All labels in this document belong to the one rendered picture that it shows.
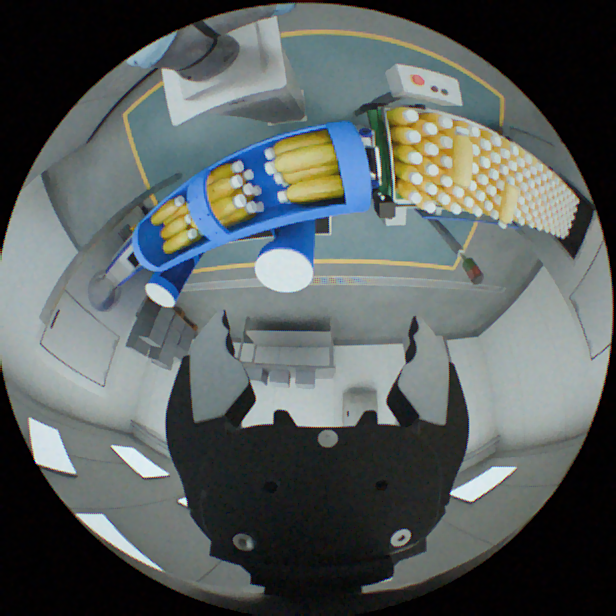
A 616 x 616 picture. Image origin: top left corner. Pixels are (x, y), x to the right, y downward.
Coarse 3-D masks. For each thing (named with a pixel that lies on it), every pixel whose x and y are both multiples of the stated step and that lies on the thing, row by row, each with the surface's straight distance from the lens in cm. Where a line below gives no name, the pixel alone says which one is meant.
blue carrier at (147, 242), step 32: (320, 128) 51; (352, 128) 48; (224, 160) 57; (256, 160) 69; (352, 160) 43; (192, 192) 57; (352, 192) 44; (256, 224) 52; (160, 256) 94; (192, 256) 75
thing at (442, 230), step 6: (432, 222) 107; (438, 222) 105; (438, 228) 102; (444, 228) 101; (444, 234) 97; (450, 234) 97; (450, 240) 93; (456, 240) 94; (450, 246) 94; (456, 246) 90; (456, 252) 90
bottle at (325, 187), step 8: (328, 176) 56; (336, 176) 55; (296, 184) 56; (304, 184) 55; (312, 184) 54; (320, 184) 54; (328, 184) 54; (336, 184) 53; (288, 192) 56; (296, 192) 54; (304, 192) 54; (312, 192) 54; (320, 192) 54; (328, 192) 54; (336, 192) 54; (344, 192) 55; (288, 200) 58; (296, 200) 55; (304, 200) 55; (312, 200) 56
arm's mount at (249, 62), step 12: (252, 24) 62; (240, 36) 60; (252, 36) 59; (240, 48) 58; (252, 48) 56; (240, 60) 56; (252, 60) 54; (228, 72) 55; (240, 72) 54; (252, 72) 53; (264, 72) 54; (180, 84) 61; (192, 84) 59; (204, 84) 57; (216, 84) 55; (192, 96) 59
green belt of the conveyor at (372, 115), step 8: (368, 112) 80; (376, 112) 79; (368, 120) 82; (376, 120) 78; (376, 128) 78; (376, 136) 79; (384, 136) 79; (376, 144) 79; (384, 144) 79; (384, 152) 79; (384, 160) 79; (384, 168) 80; (384, 176) 81; (384, 184) 82; (384, 192) 83
